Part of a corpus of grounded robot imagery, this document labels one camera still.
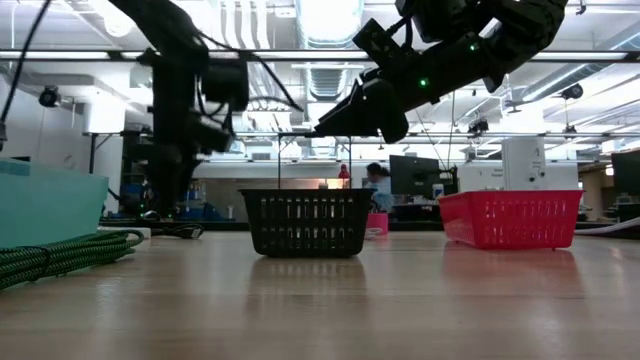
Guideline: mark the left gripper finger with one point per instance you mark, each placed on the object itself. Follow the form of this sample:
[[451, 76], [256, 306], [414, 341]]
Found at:
[[172, 185]]

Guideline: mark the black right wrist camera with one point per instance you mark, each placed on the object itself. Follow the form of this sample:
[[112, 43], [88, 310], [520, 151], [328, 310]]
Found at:
[[377, 42]]

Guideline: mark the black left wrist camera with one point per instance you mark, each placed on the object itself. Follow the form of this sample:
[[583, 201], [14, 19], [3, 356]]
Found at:
[[225, 85]]

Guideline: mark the black plastic basket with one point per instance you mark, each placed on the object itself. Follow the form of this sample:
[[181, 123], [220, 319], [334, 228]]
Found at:
[[307, 225]]

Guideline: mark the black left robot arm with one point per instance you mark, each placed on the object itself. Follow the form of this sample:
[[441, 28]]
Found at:
[[170, 30]]

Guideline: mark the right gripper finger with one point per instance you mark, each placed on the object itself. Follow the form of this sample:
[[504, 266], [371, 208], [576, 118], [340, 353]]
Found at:
[[357, 115]]

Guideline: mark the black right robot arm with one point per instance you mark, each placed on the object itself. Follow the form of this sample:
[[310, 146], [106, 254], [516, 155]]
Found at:
[[520, 30]]

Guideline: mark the thin black stand frame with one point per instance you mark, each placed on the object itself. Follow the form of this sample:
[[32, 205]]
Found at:
[[278, 160]]

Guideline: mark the red plastic basket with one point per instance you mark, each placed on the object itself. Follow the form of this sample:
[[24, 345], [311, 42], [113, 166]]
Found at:
[[510, 220]]

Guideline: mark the black ceiling spotlight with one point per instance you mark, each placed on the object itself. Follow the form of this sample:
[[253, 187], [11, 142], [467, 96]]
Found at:
[[572, 91], [48, 96]]

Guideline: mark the black computer monitor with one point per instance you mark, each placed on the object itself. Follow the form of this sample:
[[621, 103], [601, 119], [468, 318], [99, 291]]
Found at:
[[415, 177], [627, 172]]

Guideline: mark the small red object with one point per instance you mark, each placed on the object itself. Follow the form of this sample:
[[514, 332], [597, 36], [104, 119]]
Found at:
[[344, 172]]

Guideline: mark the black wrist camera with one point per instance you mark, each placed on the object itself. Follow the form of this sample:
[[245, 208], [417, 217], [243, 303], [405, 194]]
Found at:
[[225, 85], [377, 42]]

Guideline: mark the white cabinet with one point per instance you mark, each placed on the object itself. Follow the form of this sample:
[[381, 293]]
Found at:
[[525, 162]]

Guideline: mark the green translucent plastic bin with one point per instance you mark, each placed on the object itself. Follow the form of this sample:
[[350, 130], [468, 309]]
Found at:
[[50, 205]]

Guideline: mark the person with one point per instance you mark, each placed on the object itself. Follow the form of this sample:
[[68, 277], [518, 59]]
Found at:
[[380, 187]]

